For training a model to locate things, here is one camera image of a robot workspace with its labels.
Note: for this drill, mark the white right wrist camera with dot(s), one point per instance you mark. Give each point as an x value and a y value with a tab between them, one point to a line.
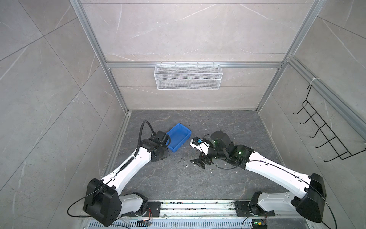
198	143

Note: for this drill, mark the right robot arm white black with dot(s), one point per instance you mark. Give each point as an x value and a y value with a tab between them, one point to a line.
305	195

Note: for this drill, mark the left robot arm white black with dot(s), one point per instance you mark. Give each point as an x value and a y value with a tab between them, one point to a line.
104	201

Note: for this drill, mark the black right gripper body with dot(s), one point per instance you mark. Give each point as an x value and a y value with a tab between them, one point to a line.
207	158

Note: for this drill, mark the black wire hook rack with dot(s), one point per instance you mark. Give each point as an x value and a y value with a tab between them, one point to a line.
325	130

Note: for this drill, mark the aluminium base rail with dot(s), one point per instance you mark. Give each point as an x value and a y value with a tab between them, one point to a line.
208	214

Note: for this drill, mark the aluminium frame profile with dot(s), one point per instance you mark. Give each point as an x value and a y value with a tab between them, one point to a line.
81	14

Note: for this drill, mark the blue plastic bin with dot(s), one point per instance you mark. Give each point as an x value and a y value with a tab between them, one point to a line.
179	134

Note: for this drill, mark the white wire mesh basket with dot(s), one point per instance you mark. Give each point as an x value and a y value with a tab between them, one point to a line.
188	76

